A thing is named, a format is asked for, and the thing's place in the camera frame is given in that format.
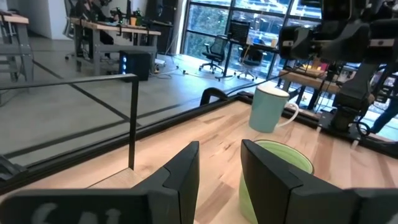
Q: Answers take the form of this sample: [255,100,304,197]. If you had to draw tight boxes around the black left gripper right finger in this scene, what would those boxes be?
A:
[241,139,398,224]

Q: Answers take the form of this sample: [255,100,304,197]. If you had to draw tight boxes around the wooden desk grey legs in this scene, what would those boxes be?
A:
[70,17,162,75]

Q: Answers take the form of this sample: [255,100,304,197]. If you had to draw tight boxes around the light green ceramic cup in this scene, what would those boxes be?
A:
[238,139,315,224]

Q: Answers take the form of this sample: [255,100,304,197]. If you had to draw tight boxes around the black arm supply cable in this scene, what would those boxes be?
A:
[200,60,312,106]

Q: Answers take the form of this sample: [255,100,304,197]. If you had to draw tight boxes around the black computer tower blue lights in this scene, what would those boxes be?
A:
[119,50,152,82]

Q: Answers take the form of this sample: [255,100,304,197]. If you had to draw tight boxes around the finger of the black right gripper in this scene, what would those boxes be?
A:
[369,19,398,63]
[279,25,315,60]

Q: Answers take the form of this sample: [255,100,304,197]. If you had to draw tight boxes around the wooden table black legs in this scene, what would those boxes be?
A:
[277,68,343,110]

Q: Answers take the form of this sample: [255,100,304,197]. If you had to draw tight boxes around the wooden shelf black metal frame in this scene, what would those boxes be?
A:
[0,73,165,190]

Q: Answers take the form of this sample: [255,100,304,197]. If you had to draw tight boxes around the black aluminium table frame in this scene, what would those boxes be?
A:
[0,91,398,195]

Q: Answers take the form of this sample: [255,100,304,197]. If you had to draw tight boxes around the grey workbench wooden top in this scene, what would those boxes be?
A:
[0,11,34,82]

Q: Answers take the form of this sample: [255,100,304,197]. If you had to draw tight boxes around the black mesh office chair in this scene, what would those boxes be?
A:
[198,35,230,75]

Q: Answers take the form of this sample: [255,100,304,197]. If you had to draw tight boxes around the pale blue mug white handle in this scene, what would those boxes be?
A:
[248,84,300,134]

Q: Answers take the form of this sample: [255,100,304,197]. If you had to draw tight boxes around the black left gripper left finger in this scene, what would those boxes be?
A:
[0,141,200,224]

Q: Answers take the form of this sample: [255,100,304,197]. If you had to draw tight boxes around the person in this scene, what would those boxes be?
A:
[371,98,398,134]
[74,0,115,44]

